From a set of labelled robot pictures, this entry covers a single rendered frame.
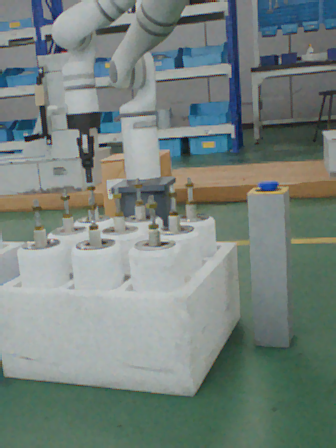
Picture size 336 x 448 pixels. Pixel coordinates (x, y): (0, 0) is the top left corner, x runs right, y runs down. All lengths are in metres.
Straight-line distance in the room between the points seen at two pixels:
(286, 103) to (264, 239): 8.17
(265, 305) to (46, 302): 0.43
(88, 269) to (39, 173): 2.22
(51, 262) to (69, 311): 0.11
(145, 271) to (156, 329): 0.10
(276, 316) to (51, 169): 2.20
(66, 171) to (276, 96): 6.42
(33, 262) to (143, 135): 0.54
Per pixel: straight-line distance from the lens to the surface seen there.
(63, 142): 3.27
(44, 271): 1.14
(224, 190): 2.95
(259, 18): 6.99
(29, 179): 3.30
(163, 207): 1.54
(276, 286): 1.20
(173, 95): 9.50
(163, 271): 1.03
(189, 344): 1.03
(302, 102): 9.32
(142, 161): 1.53
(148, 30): 1.39
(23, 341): 1.17
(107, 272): 1.08
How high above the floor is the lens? 0.50
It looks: 13 degrees down
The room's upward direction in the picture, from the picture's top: 5 degrees counter-clockwise
